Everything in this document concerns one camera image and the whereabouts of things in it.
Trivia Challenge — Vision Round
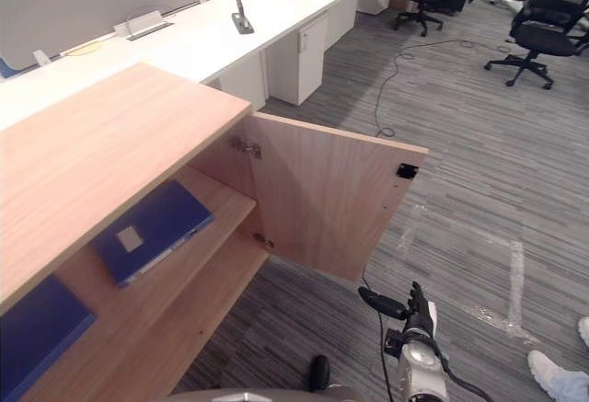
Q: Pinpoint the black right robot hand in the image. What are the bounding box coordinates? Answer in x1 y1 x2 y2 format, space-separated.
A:
405 281 439 331

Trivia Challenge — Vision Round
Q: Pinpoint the wooden cabinet door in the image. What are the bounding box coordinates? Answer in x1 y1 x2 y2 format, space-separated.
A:
250 111 429 283

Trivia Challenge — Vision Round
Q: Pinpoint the blue folder with grey label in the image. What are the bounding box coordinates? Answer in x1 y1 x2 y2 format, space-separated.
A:
90 179 216 289

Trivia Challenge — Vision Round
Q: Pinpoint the black mesh office chair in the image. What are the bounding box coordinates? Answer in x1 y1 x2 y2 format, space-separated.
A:
483 0 589 90

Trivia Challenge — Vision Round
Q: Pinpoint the light wooden office cabinet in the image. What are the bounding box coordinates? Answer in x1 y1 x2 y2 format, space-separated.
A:
0 62 271 402

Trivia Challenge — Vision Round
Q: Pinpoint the plain blue folder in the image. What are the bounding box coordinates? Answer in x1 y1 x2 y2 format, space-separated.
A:
0 275 98 402

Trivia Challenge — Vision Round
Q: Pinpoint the clear floor tape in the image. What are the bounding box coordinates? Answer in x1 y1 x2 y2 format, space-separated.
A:
396 202 540 344

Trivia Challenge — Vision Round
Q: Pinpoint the dark robot foot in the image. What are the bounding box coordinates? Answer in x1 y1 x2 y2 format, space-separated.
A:
307 354 332 394

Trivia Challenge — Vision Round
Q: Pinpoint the silver robot body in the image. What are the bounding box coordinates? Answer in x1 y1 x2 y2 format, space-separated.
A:
165 385 369 402

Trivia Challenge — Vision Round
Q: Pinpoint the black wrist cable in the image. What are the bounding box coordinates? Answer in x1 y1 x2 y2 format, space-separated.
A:
357 271 491 402

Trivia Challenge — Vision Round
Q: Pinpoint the thin dark floor cable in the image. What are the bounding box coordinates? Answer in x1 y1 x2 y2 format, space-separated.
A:
372 39 479 139

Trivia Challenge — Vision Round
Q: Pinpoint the white desk pedestal cabinet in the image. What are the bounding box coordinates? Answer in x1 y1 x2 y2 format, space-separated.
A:
266 10 330 107

